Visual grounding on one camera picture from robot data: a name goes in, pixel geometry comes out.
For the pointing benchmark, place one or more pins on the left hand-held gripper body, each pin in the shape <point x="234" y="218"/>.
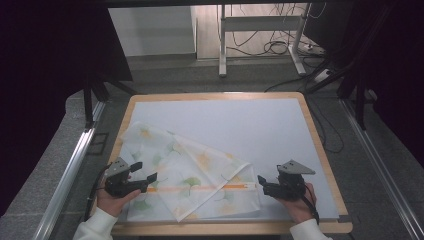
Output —
<point x="117" y="181"/>

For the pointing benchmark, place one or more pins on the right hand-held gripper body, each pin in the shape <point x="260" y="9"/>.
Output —
<point x="290" y="186"/>

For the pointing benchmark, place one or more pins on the white leaf-print cloth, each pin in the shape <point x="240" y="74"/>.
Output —
<point x="186" y="170"/>

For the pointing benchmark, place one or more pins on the person's left hand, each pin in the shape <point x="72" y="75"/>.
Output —
<point x="111" y="202"/>

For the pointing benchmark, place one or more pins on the person's right hand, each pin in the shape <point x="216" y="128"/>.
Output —
<point x="298" y="208"/>

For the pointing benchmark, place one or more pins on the black floor grille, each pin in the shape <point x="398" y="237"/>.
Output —
<point x="98" y="143"/>

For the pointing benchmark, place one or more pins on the black metal stand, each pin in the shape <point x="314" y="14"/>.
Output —
<point x="360" y="96"/>
<point x="88" y="103"/>

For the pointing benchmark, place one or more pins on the white power strip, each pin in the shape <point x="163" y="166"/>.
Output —
<point x="311" y="48"/>
<point x="322" y="75"/>

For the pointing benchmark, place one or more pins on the dark curtain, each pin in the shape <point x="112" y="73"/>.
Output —
<point x="400" y="66"/>
<point x="40" y="83"/>

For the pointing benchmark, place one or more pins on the white cabinet panel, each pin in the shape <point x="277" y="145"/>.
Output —
<point x="151" y="31"/>

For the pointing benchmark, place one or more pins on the aluminium floor rail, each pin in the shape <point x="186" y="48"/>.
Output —
<point x="380" y="166"/>
<point x="68" y="173"/>

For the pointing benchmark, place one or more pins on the white metal desk frame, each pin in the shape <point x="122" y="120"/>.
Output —
<point x="260" y="24"/>

